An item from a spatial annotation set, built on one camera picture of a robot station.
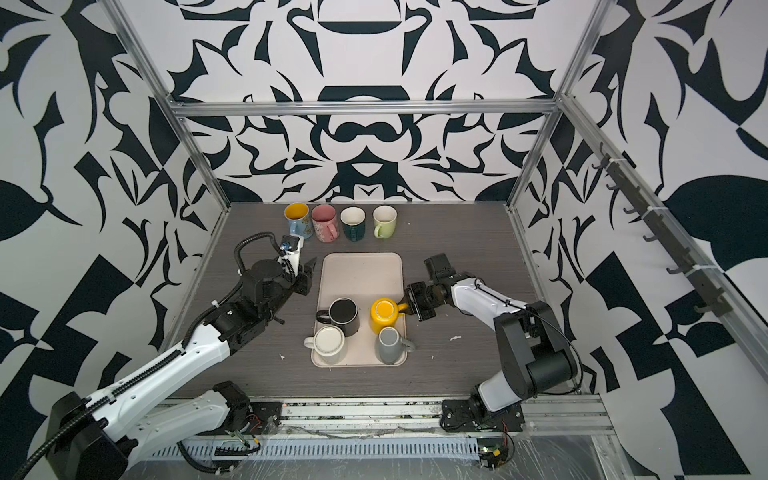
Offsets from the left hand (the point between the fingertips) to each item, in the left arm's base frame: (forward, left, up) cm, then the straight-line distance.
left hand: (306, 251), depth 76 cm
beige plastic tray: (+8, -13, -27) cm, 31 cm away
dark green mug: (+25, -10, -17) cm, 32 cm away
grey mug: (-19, -21, -16) cm, 32 cm away
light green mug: (+27, -20, -18) cm, 38 cm away
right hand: (-6, -22, -17) cm, 29 cm away
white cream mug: (-16, -4, -18) cm, 25 cm away
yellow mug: (-9, -19, -16) cm, 27 cm away
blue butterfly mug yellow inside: (+24, +8, -15) cm, 29 cm away
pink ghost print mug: (+22, 0, -15) cm, 27 cm away
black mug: (-8, -8, -19) cm, 22 cm away
